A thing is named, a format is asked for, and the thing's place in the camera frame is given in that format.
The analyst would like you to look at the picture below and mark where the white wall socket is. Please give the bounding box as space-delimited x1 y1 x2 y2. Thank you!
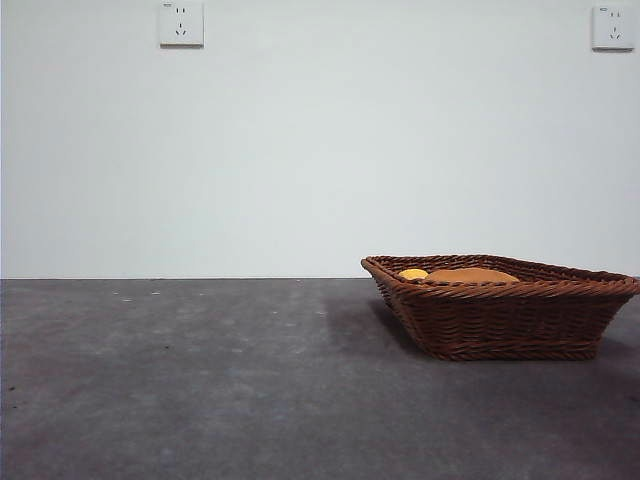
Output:
591 5 630 52
159 0 205 49

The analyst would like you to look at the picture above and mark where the brown potato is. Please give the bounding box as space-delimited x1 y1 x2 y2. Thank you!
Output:
423 266 521 285

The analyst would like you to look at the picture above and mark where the brown wicker basket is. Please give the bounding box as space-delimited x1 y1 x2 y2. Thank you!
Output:
360 254 640 362

